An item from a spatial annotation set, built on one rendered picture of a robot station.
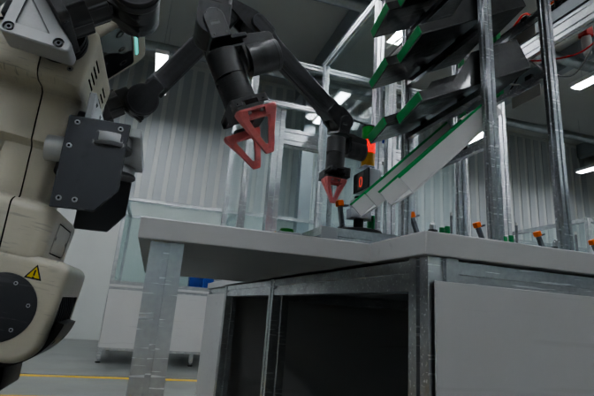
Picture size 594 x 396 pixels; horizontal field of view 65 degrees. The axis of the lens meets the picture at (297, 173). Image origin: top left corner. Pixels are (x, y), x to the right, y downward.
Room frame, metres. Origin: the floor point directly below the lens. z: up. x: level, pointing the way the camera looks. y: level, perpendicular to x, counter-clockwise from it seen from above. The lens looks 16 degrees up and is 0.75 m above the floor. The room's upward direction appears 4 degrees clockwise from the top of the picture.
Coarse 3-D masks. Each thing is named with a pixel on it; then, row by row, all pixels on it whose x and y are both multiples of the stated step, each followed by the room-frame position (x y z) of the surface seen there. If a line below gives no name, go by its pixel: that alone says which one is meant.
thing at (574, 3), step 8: (568, 0) 1.73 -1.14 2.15; (576, 0) 1.69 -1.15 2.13; (584, 0) 1.66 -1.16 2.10; (560, 8) 1.77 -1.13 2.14; (568, 8) 1.73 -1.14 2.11; (576, 8) 1.71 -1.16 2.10; (552, 16) 1.81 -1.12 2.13; (560, 16) 1.77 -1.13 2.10; (536, 24) 1.91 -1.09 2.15; (536, 32) 1.91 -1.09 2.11; (528, 40) 1.97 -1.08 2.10
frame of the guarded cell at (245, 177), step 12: (252, 84) 2.10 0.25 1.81; (300, 108) 2.67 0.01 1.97; (312, 108) 2.70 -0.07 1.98; (252, 144) 2.09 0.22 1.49; (228, 168) 2.56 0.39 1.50; (228, 180) 2.56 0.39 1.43; (240, 192) 2.08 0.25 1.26; (240, 204) 2.08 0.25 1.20; (468, 204) 2.44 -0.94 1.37; (240, 216) 2.08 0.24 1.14; (468, 216) 2.44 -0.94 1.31; (468, 228) 2.44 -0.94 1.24
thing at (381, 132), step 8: (440, 80) 1.04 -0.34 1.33; (472, 104) 1.11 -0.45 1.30; (456, 112) 1.14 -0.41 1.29; (384, 120) 1.02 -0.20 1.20; (392, 120) 1.02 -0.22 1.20; (416, 120) 1.07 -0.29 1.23; (376, 128) 1.08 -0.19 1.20; (384, 128) 1.04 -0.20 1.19; (392, 128) 1.06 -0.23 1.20; (400, 128) 1.09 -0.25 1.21; (408, 128) 1.12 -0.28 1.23; (368, 136) 1.14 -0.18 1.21; (376, 136) 1.10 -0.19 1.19; (384, 136) 1.12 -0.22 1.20; (392, 136) 1.15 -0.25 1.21
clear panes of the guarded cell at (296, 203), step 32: (288, 128) 2.67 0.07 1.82; (288, 160) 2.67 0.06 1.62; (256, 192) 2.62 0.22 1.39; (288, 192) 2.68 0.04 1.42; (416, 192) 2.91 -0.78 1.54; (448, 192) 2.59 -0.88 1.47; (224, 224) 2.55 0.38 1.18; (256, 224) 2.63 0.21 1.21; (288, 224) 2.68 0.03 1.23; (448, 224) 2.59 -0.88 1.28
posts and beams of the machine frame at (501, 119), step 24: (552, 24) 1.83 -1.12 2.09; (576, 24) 1.71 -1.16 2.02; (528, 48) 1.97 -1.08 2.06; (504, 120) 2.26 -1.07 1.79; (504, 144) 2.25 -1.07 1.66; (384, 168) 2.30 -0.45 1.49; (504, 168) 2.26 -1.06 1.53; (504, 192) 2.25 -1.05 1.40; (384, 216) 2.29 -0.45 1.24; (504, 216) 2.25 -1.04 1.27
